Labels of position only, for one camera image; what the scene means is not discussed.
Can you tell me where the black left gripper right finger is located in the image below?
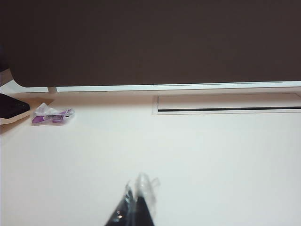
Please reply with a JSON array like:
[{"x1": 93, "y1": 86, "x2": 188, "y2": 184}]
[{"x1": 136, "y1": 173, "x2": 160, "y2": 226}]

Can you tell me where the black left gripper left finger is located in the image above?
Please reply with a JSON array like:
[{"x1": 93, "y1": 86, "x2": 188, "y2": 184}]
[{"x1": 104, "y1": 180, "x2": 137, "y2": 226}]

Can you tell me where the purple plastic wrapper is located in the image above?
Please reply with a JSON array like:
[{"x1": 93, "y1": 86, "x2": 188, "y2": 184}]
[{"x1": 32, "y1": 102, "x2": 75, "y2": 126}]

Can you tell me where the flat black device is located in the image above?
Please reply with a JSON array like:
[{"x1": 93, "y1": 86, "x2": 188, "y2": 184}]
[{"x1": 0, "y1": 93, "x2": 31, "y2": 120}]

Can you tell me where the grey desk divider panel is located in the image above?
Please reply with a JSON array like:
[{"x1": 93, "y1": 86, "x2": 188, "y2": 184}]
[{"x1": 0, "y1": 0, "x2": 301, "y2": 88}]

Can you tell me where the white table cable flap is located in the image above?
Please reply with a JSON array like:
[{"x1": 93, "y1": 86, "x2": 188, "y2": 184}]
[{"x1": 152, "y1": 92, "x2": 301, "y2": 116}]

